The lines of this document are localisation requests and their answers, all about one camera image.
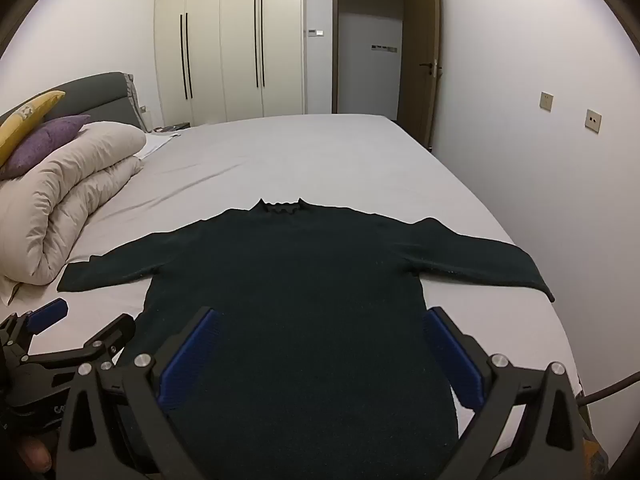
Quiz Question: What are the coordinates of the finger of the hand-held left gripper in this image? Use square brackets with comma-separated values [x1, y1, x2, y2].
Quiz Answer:
[20, 313, 137, 377]
[0, 298, 69, 357]

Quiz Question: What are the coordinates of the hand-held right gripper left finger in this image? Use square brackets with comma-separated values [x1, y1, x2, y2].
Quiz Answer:
[52, 306, 223, 480]

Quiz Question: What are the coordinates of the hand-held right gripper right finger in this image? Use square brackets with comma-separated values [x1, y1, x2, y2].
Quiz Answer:
[424, 306, 593, 480]

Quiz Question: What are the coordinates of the dark green sweater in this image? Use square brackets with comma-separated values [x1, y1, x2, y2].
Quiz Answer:
[56, 197, 557, 480]

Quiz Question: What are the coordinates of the person's left hand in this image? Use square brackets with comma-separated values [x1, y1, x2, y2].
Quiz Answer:
[15, 435, 55, 473]

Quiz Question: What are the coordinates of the beige folded duvet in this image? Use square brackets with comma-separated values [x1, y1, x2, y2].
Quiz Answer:
[0, 121, 148, 306]

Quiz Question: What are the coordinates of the purple pillow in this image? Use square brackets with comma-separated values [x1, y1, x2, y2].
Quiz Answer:
[0, 114, 92, 181]

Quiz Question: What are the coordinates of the patterned rug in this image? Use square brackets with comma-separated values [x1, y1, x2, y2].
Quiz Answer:
[580, 425, 611, 480]

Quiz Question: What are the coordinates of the yellow pillow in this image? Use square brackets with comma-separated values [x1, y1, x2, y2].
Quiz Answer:
[0, 90, 67, 166]

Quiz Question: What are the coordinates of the white folded sheet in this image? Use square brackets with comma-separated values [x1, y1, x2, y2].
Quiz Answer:
[137, 132, 176, 161]

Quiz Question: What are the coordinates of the grey upholstered headboard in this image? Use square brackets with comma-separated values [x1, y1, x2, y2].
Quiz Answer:
[0, 71, 146, 133]

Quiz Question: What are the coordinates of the brown wooden door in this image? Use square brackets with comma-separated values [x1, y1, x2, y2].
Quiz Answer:
[402, 0, 443, 150]

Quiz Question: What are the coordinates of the cream wardrobe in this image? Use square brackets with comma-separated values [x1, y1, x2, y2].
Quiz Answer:
[152, 0, 306, 128]

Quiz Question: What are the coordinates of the grey cable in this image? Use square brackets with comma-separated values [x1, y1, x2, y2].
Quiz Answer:
[575, 370, 640, 408]

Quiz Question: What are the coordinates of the dark door frame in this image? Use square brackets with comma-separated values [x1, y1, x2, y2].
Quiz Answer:
[331, 0, 408, 122]

